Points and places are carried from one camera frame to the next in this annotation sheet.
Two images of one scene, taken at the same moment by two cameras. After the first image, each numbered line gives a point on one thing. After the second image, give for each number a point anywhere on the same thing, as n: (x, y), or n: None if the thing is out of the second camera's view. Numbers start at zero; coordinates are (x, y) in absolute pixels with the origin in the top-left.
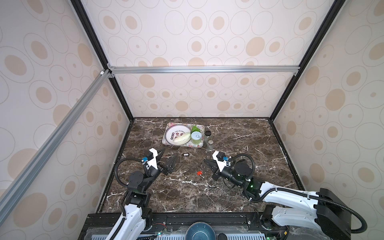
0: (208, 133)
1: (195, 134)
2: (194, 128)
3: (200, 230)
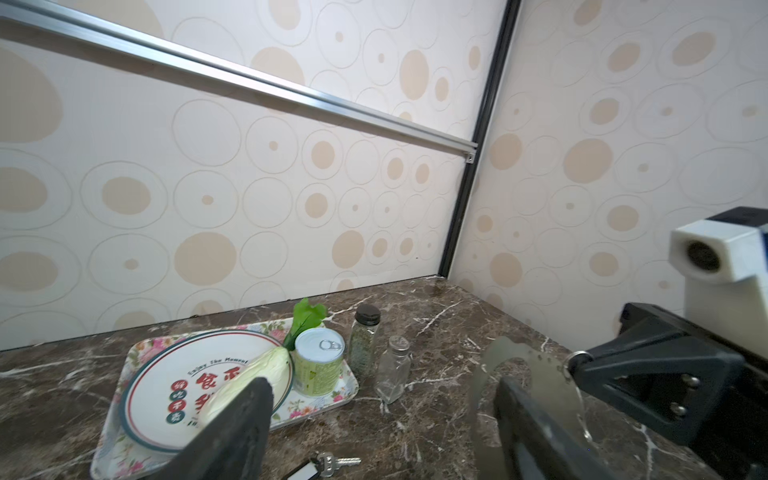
0: (363, 338)
1: (318, 358)
2: (305, 318)
3: None
